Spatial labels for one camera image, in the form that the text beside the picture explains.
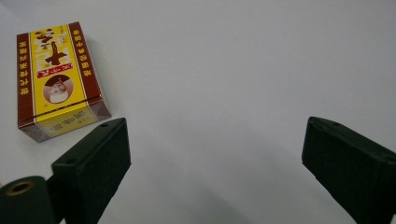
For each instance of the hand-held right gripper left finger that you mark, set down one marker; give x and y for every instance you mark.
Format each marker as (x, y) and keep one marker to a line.
(93, 168)

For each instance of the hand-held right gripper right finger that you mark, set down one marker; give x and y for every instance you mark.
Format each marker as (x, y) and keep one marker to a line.
(351, 161)

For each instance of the yellow and red box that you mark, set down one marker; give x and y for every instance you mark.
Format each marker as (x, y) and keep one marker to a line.
(57, 81)

